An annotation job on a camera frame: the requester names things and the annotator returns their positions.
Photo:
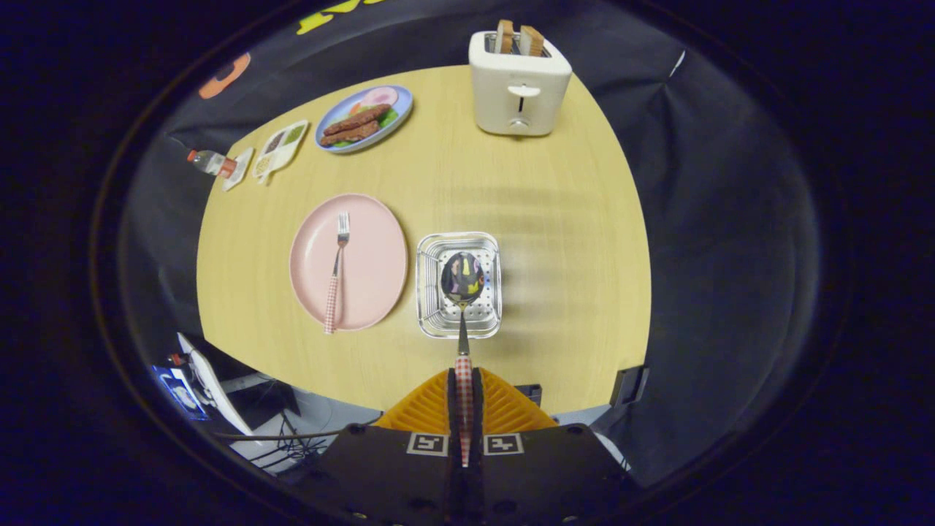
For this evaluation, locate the pink plate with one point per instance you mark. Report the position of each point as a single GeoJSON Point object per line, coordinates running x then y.
{"type": "Point", "coordinates": [372, 263]}

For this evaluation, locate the pink ham slice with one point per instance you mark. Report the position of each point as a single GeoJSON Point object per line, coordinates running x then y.
{"type": "Point", "coordinates": [381, 96]}

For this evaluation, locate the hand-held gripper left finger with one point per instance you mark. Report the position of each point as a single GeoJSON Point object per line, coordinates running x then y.
{"type": "Point", "coordinates": [451, 409]}

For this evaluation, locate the green lettuce leaf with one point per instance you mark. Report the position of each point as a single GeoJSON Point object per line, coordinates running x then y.
{"type": "Point", "coordinates": [388, 117]}

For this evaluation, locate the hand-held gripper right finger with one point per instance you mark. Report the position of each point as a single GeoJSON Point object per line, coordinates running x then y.
{"type": "Point", "coordinates": [478, 409]}

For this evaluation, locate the white flat panel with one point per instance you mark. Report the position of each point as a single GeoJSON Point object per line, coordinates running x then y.
{"type": "Point", "coordinates": [215, 383]}

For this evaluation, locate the white divided sauce dish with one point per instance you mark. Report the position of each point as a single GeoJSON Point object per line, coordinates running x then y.
{"type": "Point", "coordinates": [281, 150]}

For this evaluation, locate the brown sausage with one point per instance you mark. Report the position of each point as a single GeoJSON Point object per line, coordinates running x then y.
{"type": "Point", "coordinates": [350, 134]}
{"type": "Point", "coordinates": [358, 118]}

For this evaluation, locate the white toaster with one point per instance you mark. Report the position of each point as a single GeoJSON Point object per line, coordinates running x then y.
{"type": "Point", "coordinates": [511, 109]}

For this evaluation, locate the blue plate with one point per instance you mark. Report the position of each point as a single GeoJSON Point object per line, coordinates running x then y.
{"type": "Point", "coordinates": [402, 111]}

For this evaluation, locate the white square coaster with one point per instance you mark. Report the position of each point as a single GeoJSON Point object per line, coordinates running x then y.
{"type": "Point", "coordinates": [242, 172]}

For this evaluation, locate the lit blue screen device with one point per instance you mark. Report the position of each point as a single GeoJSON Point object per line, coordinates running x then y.
{"type": "Point", "coordinates": [182, 394]}

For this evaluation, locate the clear bottle with red label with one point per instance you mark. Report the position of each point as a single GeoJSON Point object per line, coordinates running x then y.
{"type": "Point", "coordinates": [212, 162]}

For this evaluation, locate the black table bracket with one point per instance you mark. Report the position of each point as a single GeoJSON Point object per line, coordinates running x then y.
{"type": "Point", "coordinates": [529, 394]}
{"type": "Point", "coordinates": [628, 385]}

